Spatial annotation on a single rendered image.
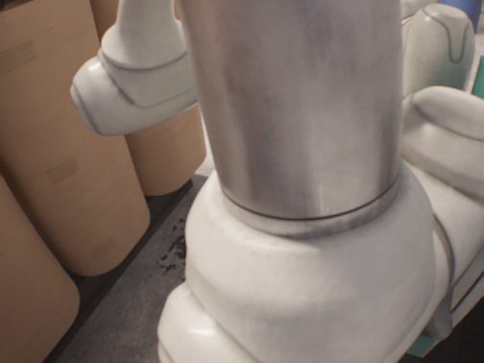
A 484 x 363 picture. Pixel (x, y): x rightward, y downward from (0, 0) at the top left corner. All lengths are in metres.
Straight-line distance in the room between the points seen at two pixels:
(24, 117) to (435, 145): 0.81
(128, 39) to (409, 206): 0.30
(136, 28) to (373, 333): 0.32
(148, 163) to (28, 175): 0.53
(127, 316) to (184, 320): 1.15
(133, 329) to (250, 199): 1.19
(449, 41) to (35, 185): 1.04
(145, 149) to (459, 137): 1.11
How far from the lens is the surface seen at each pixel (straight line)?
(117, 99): 0.37
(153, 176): 1.34
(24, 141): 0.89
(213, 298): 0.18
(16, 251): 0.92
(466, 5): 4.95
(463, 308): 0.70
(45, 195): 0.98
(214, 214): 0.18
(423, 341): 0.48
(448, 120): 0.30
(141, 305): 1.36
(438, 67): 0.75
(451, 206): 0.29
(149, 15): 0.34
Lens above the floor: 1.13
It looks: 39 degrees down
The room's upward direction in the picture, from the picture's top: 5 degrees counter-clockwise
